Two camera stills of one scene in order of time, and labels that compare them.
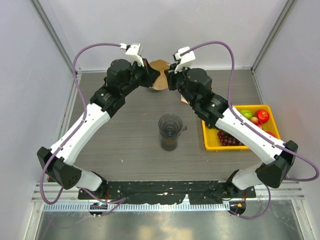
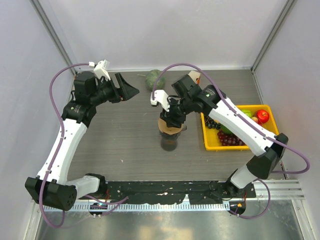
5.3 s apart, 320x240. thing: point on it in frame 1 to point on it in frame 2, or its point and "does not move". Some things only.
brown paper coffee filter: (161, 82) to (163, 128)
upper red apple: (262, 116) does not move
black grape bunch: (209, 125) does not move
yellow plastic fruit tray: (212, 142) does not move
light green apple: (246, 113) does not move
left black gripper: (150, 74) to (127, 91)
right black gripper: (171, 76) to (172, 120)
